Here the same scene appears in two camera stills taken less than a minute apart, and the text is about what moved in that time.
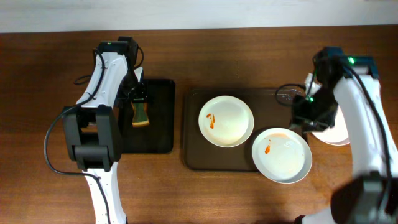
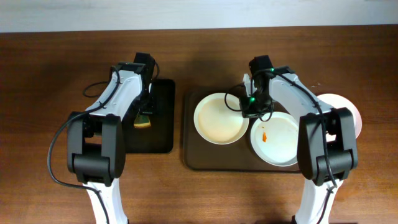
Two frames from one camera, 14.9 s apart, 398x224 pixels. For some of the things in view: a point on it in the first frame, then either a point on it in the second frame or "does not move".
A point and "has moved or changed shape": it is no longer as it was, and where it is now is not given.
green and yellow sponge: (140, 116) does not move
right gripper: (306, 125) -> (257, 109)
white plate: (226, 121) has moved or changed shape
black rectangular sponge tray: (158, 137) does not move
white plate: (282, 155) has moved or changed shape
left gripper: (138, 97) -> (144, 112)
